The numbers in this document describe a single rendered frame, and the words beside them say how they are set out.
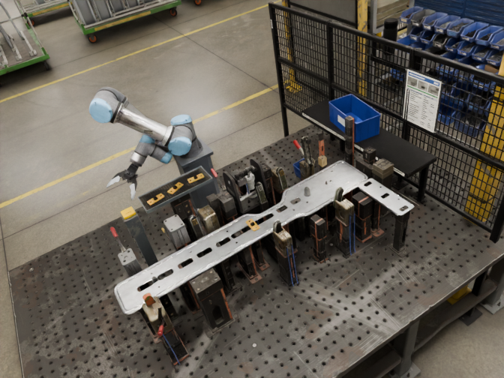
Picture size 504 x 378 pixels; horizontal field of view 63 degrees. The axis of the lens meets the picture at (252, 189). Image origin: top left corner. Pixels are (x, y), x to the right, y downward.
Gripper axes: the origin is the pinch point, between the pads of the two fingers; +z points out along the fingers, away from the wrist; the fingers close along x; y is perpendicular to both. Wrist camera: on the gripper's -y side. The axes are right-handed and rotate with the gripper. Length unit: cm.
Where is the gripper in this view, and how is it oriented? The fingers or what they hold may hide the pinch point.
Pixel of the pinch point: (118, 194)
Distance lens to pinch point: 234.3
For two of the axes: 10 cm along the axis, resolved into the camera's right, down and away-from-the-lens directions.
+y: -1.2, -0.8, 9.9
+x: -8.8, -4.6, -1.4
